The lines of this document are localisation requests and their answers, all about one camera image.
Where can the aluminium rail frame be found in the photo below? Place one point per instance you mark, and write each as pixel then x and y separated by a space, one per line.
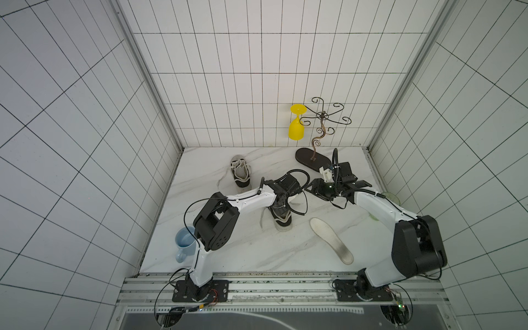
pixel 274 292

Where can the green transparent plastic cup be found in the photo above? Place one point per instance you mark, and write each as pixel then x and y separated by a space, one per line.
pixel 392 198

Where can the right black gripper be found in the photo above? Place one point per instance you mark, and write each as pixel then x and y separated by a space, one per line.
pixel 315 188

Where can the black white sneaker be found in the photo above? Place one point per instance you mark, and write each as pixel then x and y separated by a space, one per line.
pixel 282 212
pixel 241 173

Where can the light blue ceramic mug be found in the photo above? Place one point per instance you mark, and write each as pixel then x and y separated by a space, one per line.
pixel 186 244

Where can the white insole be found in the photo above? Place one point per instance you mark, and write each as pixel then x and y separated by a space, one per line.
pixel 324 231

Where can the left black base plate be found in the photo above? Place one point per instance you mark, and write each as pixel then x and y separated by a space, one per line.
pixel 213 291

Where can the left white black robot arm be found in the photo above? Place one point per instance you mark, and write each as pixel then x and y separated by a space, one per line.
pixel 216 221

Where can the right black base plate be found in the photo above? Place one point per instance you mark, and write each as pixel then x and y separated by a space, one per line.
pixel 360 291

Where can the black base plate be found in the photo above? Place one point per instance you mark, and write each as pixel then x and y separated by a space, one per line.
pixel 213 291
pixel 360 291

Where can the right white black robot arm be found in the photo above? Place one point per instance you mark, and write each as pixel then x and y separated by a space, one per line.
pixel 417 246

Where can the black metal glass rack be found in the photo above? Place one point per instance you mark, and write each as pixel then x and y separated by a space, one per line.
pixel 309 157

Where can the yellow plastic wine glass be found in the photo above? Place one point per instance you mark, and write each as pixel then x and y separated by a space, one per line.
pixel 296 128

